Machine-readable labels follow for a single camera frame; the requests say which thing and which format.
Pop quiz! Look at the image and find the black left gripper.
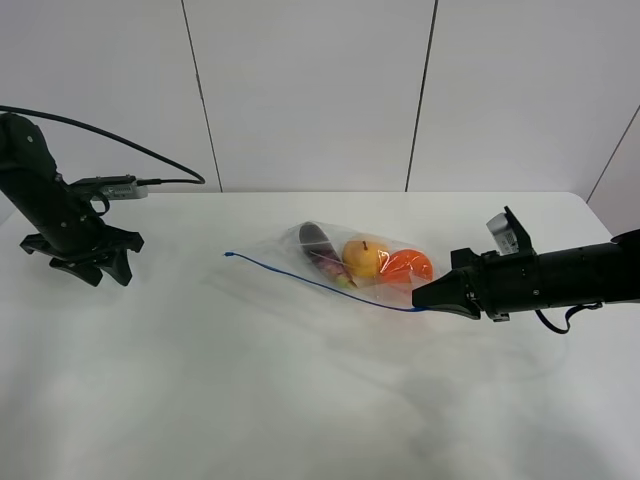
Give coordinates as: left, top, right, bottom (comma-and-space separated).
19, 178, 144, 286

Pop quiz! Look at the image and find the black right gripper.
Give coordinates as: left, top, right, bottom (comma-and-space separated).
411, 248, 546, 321

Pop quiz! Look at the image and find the clear zip bag blue seal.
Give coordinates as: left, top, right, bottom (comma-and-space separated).
224, 221, 441, 312

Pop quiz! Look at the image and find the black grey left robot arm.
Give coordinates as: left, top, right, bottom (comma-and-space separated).
1, 113, 144, 286

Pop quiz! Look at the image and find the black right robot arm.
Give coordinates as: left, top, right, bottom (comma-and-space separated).
412, 230, 639, 322

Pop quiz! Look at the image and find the orange toy fruit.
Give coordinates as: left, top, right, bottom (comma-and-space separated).
381, 249, 435, 284

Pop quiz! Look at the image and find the yellow toy pear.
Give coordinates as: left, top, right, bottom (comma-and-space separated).
342, 239, 390, 279

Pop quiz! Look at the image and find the purple toy eggplant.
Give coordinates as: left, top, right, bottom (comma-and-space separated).
298, 222, 357, 289

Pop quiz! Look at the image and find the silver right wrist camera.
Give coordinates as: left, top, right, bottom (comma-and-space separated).
486, 206, 535, 256

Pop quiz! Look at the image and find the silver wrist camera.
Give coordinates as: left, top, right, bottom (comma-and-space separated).
70, 175, 148, 201
486, 206, 535, 256

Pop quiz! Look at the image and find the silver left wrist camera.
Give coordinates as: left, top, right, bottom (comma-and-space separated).
70, 175, 148, 201

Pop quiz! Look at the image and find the black left camera cable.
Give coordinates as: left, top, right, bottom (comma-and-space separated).
0, 104, 207, 186

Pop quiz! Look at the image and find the black camera cable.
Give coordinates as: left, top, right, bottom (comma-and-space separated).
534, 302, 604, 334
0, 104, 207, 186

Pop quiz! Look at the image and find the black right camera cable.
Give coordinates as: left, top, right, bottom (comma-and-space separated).
534, 302, 604, 334

